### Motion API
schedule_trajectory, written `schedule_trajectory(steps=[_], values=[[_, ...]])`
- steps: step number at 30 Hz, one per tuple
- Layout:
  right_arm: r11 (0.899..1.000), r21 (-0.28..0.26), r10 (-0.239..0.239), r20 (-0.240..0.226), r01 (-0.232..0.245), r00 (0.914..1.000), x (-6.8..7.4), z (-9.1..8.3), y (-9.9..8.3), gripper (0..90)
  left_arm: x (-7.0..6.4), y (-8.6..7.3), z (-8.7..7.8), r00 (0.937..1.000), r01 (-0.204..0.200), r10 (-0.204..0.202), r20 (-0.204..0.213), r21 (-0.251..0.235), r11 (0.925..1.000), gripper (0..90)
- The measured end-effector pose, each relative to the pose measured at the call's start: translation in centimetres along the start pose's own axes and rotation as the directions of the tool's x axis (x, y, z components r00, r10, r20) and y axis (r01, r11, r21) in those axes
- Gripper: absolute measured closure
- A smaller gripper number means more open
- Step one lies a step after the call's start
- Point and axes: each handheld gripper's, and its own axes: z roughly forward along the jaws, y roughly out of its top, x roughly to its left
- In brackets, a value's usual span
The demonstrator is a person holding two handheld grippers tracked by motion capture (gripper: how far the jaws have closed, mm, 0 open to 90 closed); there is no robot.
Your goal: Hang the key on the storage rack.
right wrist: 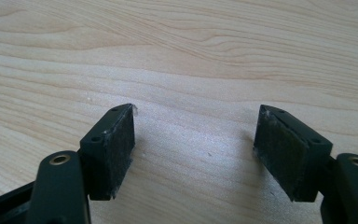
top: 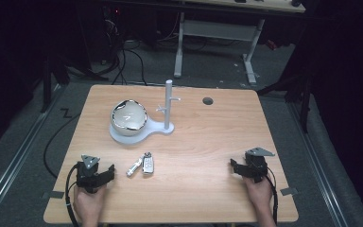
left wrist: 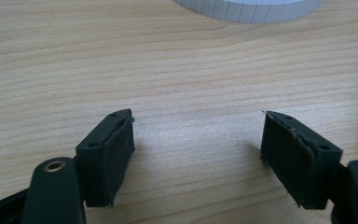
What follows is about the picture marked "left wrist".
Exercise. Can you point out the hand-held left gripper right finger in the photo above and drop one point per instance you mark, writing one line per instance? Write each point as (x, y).
(295, 161)

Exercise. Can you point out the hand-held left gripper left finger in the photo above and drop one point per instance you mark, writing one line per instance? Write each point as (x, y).
(104, 161)

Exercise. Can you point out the white ribbed round container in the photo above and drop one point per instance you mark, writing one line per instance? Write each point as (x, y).
(248, 9)

